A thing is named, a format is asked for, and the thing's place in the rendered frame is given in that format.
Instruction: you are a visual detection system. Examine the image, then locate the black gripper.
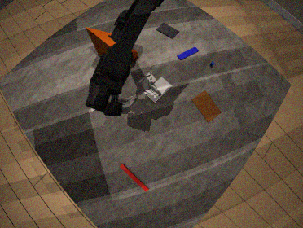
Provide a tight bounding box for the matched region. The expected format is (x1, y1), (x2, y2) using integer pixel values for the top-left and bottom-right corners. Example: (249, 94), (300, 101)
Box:
(103, 87), (122, 116)

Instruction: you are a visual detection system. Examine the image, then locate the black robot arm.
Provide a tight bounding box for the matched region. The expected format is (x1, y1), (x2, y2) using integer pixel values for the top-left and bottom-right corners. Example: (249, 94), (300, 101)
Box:
(86, 0), (164, 112)

